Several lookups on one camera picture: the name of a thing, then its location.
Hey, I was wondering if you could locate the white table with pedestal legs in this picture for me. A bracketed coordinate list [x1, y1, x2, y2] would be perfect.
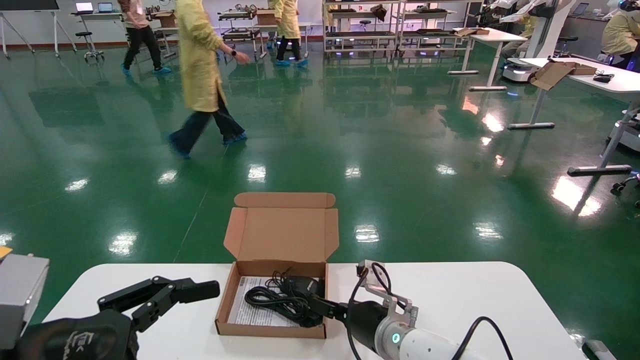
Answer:
[447, 27, 528, 92]

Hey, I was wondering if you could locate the white printed manual sheet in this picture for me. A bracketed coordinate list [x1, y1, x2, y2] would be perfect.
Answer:
[227, 275, 326, 328]

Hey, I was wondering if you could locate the office chair wheel base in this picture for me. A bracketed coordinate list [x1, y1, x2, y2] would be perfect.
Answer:
[611, 172, 640, 210]

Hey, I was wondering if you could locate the person in pink shirt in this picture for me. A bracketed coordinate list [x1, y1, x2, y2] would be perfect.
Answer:
[117, 0, 172, 76]

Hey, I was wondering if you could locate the large white workshop table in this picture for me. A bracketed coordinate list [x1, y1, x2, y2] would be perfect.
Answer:
[507, 56, 640, 177]

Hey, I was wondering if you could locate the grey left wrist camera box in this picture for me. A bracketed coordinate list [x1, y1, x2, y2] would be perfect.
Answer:
[0, 254, 50, 351]

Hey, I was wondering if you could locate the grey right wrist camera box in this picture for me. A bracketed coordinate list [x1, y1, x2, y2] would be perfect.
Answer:
[357, 260, 420, 328]

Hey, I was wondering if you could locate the brown cardboard storage box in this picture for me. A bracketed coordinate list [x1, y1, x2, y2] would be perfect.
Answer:
[215, 192, 340, 340]

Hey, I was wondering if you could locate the black round stool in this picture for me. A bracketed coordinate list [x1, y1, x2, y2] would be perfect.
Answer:
[75, 31, 105, 63]
[554, 36, 579, 57]

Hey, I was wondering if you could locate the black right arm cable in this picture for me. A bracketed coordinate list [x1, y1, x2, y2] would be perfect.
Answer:
[347, 262, 516, 360]

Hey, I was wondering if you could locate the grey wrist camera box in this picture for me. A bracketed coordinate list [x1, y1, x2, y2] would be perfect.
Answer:
[357, 260, 420, 328]
[0, 254, 50, 351]

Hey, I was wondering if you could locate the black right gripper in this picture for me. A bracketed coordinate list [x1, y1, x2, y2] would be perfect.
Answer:
[306, 295, 396, 357]

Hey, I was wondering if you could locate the black screen on stand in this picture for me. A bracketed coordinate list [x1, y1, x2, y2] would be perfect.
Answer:
[0, 0, 78, 60]

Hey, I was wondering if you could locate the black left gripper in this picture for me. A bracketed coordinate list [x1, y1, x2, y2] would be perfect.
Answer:
[15, 276, 221, 360]

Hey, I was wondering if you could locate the grey robot base corner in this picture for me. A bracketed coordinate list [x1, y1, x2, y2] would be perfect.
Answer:
[581, 340, 617, 360]

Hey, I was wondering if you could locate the black coiled mouse cable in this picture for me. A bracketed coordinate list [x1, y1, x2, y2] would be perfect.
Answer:
[244, 270, 325, 328]

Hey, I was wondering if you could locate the black computer mouse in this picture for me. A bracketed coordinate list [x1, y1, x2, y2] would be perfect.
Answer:
[285, 275, 326, 303]

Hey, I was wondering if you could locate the white column robot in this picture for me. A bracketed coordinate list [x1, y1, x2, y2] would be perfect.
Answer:
[501, 0, 576, 83]

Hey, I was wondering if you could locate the white metal shelf rack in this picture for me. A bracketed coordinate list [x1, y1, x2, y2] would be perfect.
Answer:
[397, 0, 483, 55]
[322, 0, 401, 57]

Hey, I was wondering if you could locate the metal parts cart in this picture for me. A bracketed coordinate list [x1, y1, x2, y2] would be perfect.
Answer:
[217, 4, 262, 62]

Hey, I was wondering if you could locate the white table with laptops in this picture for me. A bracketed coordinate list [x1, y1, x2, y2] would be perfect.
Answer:
[71, 12, 126, 51]

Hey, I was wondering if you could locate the small white table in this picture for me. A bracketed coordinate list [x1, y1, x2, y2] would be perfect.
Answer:
[155, 25, 181, 60]
[252, 22, 312, 60]

